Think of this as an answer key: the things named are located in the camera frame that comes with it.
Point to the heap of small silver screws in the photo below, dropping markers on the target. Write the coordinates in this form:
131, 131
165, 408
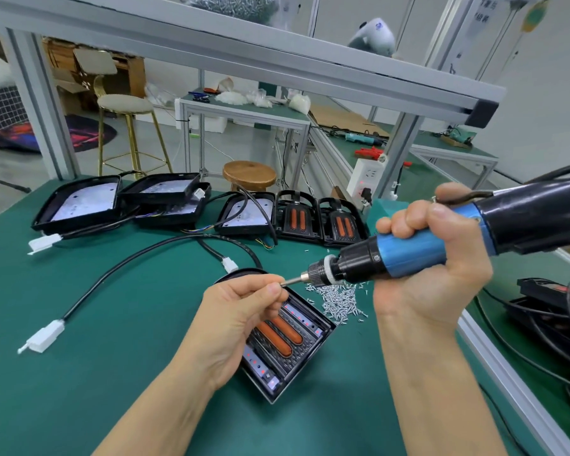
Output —
340, 301

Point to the white handheld device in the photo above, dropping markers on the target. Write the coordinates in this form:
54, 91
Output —
372, 38

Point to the round beige stool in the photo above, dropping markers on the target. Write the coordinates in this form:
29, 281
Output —
123, 103

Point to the teal hand tool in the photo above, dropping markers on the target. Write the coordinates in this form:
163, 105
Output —
361, 138

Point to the clear bag of screws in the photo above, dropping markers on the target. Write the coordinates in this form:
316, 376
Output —
233, 4

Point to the teal power supply box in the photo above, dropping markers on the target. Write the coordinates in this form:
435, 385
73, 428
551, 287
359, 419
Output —
382, 209

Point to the white power strip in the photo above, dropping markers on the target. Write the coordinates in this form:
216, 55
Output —
366, 177

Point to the person's right forearm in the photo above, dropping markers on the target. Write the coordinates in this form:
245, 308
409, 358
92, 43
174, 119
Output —
442, 394

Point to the person's left hand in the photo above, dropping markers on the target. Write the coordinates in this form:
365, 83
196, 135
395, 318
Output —
223, 323

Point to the black checked cloth table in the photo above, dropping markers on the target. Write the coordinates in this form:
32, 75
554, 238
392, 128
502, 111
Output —
0, 109

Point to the colourful round rug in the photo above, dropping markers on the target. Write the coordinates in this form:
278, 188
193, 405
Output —
76, 135

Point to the green workbench white legs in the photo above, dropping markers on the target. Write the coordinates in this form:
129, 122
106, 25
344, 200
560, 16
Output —
456, 147

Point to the red tool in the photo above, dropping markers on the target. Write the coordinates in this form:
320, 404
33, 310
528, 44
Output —
370, 154

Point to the person's left forearm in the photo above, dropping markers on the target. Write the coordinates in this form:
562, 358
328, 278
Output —
157, 418

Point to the stack of unassembled lamp housings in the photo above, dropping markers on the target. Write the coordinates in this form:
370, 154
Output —
142, 196

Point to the small green workbench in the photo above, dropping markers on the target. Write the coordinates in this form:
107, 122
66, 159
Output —
245, 111

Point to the round brown wooden stool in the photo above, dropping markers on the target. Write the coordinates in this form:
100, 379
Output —
250, 173

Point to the person's right hand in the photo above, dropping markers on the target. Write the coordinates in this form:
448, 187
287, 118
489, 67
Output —
437, 285

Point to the white crumpled bag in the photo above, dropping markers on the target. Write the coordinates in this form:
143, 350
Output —
299, 102

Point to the aluminium shelf frame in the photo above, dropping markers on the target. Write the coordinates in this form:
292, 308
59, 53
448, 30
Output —
266, 52

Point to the blue black electric screwdriver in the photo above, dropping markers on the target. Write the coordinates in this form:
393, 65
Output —
537, 213

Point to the brown wooden cabinet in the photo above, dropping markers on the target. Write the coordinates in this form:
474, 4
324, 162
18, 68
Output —
133, 71

